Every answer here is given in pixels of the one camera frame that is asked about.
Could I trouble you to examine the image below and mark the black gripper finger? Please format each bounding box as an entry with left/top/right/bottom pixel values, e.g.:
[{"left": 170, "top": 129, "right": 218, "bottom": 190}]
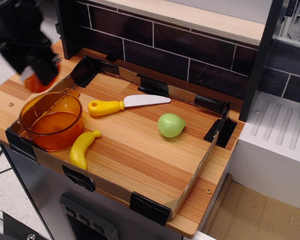
[
  {"left": 29, "top": 53, "right": 60, "bottom": 86},
  {"left": 5, "top": 55, "right": 32, "bottom": 75}
]

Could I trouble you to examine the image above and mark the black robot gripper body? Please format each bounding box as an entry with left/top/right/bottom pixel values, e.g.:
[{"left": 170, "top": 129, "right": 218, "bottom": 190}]
[{"left": 0, "top": 32, "right": 53, "bottom": 59}]

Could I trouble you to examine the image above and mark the salmon sushi toy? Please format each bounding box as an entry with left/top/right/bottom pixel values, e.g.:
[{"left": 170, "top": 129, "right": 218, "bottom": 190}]
[{"left": 20, "top": 66, "right": 57, "bottom": 93}]

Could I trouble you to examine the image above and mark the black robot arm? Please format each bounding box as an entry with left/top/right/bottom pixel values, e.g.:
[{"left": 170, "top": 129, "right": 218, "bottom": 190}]
[{"left": 0, "top": 0, "right": 59, "bottom": 86}]

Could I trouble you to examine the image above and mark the orange transparent plastic pot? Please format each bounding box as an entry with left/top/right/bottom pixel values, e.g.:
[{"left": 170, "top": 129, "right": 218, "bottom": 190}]
[{"left": 18, "top": 88, "right": 83, "bottom": 151}]

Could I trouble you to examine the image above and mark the yellow toy banana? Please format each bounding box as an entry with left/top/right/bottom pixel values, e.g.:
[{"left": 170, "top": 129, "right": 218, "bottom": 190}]
[{"left": 69, "top": 130, "right": 101, "bottom": 170}]

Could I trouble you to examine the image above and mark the green toy pear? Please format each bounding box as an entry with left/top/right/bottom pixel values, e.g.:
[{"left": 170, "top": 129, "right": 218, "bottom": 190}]
[{"left": 157, "top": 113, "right": 186, "bottom": 138}]

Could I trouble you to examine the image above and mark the grey toy oven front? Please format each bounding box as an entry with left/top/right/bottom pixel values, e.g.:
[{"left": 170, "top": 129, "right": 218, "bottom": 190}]
[{"left": 59, "top": 194, "right": 119, "bottom": 240}]

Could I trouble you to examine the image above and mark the white toy sink drainboard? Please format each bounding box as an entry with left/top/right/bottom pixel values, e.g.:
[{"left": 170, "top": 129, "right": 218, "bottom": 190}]
[{"left": 230, "top": 92, "right": 300, "bottom": 209}]

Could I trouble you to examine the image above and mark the yellow handled toy knife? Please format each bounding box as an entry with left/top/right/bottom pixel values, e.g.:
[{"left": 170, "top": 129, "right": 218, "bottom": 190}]
[{"left": 87, "top": 94, "right": 171, "bottom": 117}]

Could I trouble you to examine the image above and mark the dark grey shelf post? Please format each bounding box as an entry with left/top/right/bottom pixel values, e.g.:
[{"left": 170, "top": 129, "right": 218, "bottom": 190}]
[{"left": 239, "top": 0, "right": 285, "bottom": 122}]

